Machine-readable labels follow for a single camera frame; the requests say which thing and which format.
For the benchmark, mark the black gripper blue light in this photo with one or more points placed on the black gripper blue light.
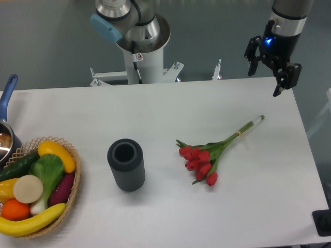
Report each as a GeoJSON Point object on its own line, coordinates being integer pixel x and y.
{"type": "Point", "coordinates": [279, 40]}

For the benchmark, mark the red tulip bouquet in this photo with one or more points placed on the red tulip bouquet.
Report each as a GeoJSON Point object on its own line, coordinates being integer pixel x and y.
{"type": "Point", "coordinates": [204, 159]}

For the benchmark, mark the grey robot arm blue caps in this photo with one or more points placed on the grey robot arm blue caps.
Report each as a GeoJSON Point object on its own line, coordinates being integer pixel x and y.
{"type": "Point", "coordinates": [142, 34]}

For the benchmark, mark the black device at right edge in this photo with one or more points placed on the black device at right edge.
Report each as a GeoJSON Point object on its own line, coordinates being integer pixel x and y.
{"type": "Point", "coordinates": [322, 222]}

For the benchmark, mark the dark grey ribbed vase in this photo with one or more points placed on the dark grey ribbed vase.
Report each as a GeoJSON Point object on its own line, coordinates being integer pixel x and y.
{"type": "Point", "coordinates": [125, 158]}

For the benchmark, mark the yellow squash upper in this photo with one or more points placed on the yellow squash upper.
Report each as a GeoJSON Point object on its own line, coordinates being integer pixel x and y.
{"type": "Point", "coordinates": [51, 147]}

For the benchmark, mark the green bok choy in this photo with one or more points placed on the green bok choy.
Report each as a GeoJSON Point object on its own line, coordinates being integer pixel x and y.
{"type": "Point", "coordinates": [49, 169]}

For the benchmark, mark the purple sweet potato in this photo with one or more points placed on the purple sweet potato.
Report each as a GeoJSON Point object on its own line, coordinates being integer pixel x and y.
{"type": "Point", "coordinates": [62, 191]}

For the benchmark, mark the woven wicker basket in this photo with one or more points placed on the woven wicker basket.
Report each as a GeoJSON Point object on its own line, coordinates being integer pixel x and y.
{"type": "Point", "coordinates": [31, 147]}

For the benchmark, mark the dark green cucumber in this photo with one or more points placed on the dark green cucumber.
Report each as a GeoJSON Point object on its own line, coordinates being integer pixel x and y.
{"type": "Point", "coordinates": [20, 167]}

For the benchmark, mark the beige round slice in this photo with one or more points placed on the beige round slice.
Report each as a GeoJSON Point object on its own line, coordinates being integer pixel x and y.
{"type": "Point", "coordinates": [28, 189]}

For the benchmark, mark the yellow bell pepper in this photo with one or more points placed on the yellow bell pepper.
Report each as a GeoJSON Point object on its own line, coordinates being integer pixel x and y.
{"type": "Point", "coordinates": [6, 189]}

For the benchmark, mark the orange fruit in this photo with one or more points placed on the orange fruit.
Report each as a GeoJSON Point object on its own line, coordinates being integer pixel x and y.
{"type": "Point", "coordinates": [14, 210]}

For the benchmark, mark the long yellow banana squash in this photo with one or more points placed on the long yellow banana squash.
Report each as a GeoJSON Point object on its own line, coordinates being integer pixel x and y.
{"type": "Point", "coordinates": [33, 224]}

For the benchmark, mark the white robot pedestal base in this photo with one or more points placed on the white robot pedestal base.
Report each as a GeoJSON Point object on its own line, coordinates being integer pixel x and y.
{"type": "Point", "coordinates": [141, 68]}

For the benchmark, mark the blue handled saucepan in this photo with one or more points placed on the blue handled saucepan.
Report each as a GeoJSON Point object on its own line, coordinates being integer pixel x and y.
{"type": "Point", "coordinates": [9, 141]}

